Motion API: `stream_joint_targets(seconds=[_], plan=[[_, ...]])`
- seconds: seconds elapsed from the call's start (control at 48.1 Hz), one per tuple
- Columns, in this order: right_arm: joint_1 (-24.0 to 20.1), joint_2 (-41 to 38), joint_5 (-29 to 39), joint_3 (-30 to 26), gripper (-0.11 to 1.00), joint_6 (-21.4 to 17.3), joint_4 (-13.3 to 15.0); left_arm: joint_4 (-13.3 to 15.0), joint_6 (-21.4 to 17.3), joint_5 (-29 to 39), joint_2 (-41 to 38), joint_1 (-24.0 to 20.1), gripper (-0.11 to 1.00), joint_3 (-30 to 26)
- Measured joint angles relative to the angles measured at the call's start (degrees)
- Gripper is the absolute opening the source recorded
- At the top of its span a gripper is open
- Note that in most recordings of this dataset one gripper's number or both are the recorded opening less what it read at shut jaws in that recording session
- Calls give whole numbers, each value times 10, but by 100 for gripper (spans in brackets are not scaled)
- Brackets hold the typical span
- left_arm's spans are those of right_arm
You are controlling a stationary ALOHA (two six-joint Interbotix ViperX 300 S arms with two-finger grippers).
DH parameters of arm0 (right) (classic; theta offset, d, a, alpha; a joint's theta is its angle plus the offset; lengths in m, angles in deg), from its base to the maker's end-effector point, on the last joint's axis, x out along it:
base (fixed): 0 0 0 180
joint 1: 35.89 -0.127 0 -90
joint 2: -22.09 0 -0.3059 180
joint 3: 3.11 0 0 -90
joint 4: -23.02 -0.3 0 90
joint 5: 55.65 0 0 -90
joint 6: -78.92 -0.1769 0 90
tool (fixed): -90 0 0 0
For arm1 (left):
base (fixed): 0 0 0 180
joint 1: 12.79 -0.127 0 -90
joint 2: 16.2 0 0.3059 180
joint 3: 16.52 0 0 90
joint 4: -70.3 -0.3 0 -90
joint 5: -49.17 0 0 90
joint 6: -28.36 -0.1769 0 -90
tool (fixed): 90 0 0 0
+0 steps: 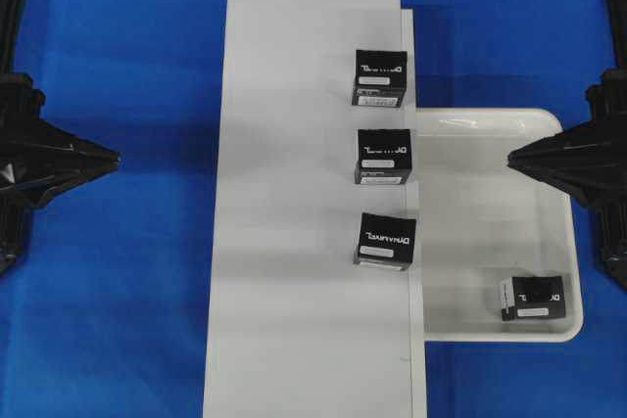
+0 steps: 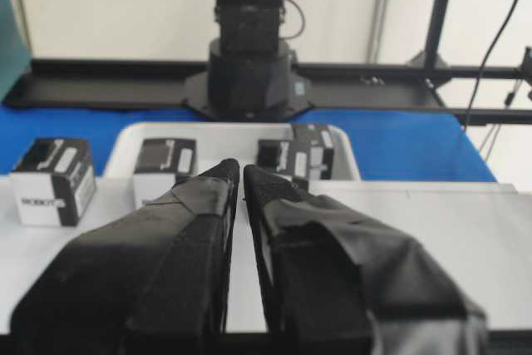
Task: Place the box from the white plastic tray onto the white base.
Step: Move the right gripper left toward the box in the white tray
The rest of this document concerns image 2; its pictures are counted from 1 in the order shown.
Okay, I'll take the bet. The white base board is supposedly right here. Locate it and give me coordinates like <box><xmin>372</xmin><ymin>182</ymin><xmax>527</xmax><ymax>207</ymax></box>
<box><xmin>0</xmin><ymin>175</ymin><xmax>532</xmax><ymax>335</ymax></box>

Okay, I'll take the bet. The black aluminium frame rail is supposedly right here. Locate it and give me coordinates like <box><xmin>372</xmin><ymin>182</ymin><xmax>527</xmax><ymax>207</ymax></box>
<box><xmin>4</xmin><ymin>0</ymin><xmax>531</xmax><ymax>126</ymax></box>

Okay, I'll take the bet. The blue table mat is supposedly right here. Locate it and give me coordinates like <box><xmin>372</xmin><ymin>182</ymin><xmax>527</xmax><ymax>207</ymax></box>
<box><xmin>1</xmin><ymin>106</ymin><xmax>496</xmax><ymax>182</ymax></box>

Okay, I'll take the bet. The black white box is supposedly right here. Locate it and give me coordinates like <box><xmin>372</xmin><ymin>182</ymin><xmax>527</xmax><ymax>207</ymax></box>
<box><xmin>9</xmin><ymin>137</ymin><xmax>96</xmax><ymax>227</ymax></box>
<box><xmin>256</xmin><ymin>139</ymin><xmax>311</xmax><ymax>191</ymax></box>
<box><xmin>292</xmin><ymin>124</ymin><xmax>335</xmax><ymax>180</ymax></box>
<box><xmin>133</xmin><ymin>137</ymin><xmax>197</xmax><ymax>209</ymax></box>

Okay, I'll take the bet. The black cable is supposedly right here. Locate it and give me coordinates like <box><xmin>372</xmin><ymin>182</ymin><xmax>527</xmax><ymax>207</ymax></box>
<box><xmin>463</xmin><ymin>0</ymin><xmax>532</xmax><ymax>131</ymax></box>

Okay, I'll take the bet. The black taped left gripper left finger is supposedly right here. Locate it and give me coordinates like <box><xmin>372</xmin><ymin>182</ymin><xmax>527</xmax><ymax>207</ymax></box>
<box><xmin>10</xmin><ymin>159</ymin><xmax>239</xmax><ymax>354</ymax></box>

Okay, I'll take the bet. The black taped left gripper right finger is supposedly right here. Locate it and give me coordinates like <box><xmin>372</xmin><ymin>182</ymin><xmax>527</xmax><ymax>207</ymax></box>
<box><xmin>243</xmin><ymin>165</ymin><xmax>488</xmax><ymax>354</ymax></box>

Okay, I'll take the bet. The white plastic tray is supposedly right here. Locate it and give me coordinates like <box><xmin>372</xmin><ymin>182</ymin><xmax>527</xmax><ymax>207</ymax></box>
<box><xmin>102</xmin><ymin>121</ymin><xmax>361</xmax><ymax>182</ymax></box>

